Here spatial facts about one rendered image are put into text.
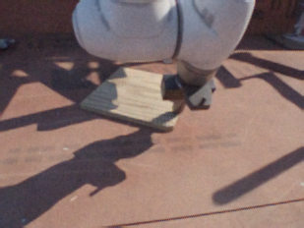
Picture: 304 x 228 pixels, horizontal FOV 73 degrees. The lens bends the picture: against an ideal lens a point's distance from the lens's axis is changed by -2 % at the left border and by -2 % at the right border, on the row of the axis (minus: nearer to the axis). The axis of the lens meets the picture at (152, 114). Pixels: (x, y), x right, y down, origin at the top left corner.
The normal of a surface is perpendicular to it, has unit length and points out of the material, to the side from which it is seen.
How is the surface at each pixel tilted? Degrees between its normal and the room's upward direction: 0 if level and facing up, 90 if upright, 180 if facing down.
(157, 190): 0
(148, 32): 93
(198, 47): 110
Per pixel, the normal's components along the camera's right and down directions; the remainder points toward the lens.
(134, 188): 0.05, -0.80
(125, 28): 0.08, 0.64
